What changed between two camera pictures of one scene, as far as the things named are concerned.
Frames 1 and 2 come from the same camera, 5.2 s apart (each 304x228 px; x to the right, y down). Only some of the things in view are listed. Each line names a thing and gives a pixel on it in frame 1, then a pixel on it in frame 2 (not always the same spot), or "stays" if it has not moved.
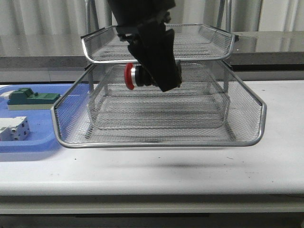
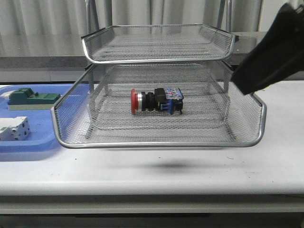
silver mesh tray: [213, 107] stays
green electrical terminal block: [24, 99] stays
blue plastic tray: [42, 135] stays
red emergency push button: [136, 75] → [169, 99]
